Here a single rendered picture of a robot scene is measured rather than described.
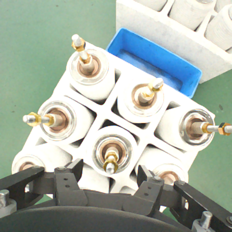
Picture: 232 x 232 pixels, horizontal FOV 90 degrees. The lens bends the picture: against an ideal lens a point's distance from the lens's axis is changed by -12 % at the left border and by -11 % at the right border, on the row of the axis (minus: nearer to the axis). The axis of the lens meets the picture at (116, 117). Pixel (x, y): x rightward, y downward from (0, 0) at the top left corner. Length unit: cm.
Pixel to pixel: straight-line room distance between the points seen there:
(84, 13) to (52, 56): 24
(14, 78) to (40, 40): 20
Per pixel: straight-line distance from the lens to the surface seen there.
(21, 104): 63
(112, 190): 35
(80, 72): 26
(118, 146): 24
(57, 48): 63
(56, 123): 24
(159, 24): 44
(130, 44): 52
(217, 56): 47
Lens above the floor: 49
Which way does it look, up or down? 87 degrees down
